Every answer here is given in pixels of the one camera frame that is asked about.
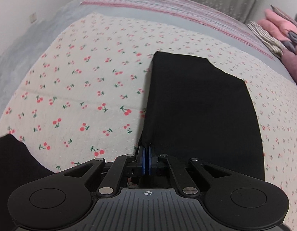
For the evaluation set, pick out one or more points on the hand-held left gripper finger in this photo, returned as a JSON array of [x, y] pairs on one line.
[[150, 160], [144, 160]]

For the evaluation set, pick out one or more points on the black pants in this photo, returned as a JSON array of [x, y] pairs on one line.
[[199, 105]]

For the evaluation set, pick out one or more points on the cherry printed bed sheet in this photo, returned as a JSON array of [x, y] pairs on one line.
[[90, 65]]

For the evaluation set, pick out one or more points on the dark cloth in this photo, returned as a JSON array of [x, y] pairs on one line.
[[13, 185]]

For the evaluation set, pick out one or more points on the pink striped blanket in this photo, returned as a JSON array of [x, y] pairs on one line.
[[163, 2]]

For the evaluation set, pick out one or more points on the grey bed sheet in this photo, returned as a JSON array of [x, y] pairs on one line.
[[74, 12]]

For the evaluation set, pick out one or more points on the grey white striped cloth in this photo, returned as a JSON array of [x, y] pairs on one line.
[[266, 37]]

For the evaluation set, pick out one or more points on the pink and grey comforter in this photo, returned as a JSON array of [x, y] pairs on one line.
[[296, 67]]

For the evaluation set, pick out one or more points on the grey-blue folded cloth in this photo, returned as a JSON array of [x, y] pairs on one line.
[[292, 41]]

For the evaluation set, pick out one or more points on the pink folded clothing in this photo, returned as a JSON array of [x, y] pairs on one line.
[[280, 25]]

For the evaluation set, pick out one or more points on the white wall socket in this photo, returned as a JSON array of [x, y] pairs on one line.
[[33, 17]]

